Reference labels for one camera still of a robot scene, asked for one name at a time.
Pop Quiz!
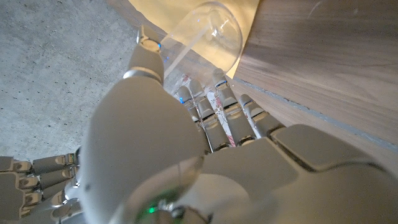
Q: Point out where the yellow paper envelope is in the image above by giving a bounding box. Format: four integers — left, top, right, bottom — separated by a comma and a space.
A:
129, 0, 261, 79

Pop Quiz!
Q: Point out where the grey tape outline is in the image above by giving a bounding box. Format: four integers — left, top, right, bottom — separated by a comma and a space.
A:
233, 77, 398, 153

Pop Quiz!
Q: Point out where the clear plastic dispenser bottle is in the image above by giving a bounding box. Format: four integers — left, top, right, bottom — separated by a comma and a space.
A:
160, 1, 243, 94

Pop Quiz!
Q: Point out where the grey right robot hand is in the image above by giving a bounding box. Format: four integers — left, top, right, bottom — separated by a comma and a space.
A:
0, 152, 80, 224

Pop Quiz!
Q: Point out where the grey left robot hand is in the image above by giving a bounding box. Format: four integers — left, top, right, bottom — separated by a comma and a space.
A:
60, 24, 398, 224

